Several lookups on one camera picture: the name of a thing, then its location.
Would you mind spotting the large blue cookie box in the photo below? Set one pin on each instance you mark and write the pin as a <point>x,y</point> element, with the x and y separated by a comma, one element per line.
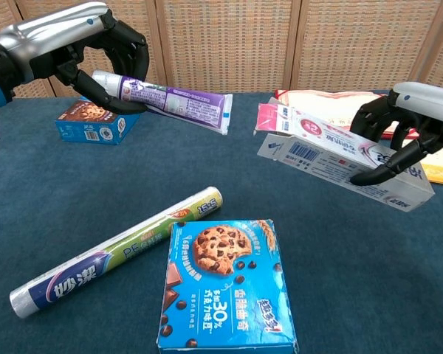
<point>225,291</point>

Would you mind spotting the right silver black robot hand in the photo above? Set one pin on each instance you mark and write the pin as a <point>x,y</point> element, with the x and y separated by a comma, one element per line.
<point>428,103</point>

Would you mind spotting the white pink toothpaste box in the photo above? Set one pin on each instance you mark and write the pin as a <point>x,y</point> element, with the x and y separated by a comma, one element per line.
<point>317,147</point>

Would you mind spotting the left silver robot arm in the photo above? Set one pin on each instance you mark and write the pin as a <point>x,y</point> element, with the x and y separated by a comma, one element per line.
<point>0,70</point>

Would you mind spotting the purple toothpaste tube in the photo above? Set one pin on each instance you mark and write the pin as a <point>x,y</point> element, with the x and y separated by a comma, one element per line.
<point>192,107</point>

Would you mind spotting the woven wooden folding screen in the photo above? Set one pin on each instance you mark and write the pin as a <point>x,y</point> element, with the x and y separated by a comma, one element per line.
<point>225,44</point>

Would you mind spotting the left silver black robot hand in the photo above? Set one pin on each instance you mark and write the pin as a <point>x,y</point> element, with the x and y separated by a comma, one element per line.
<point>51,29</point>

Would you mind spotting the plastic wrap roll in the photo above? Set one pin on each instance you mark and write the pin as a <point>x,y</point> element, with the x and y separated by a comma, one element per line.
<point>114,254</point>

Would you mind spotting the small blue brown cookie box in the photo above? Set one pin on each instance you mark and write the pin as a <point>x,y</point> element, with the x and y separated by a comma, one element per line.
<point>92,129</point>

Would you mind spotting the red certificate folder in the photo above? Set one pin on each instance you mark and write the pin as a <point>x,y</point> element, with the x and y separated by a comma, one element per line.
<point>328,101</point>

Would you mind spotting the teal felt table mat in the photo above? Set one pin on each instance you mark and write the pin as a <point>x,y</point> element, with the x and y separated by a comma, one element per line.
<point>243,184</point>

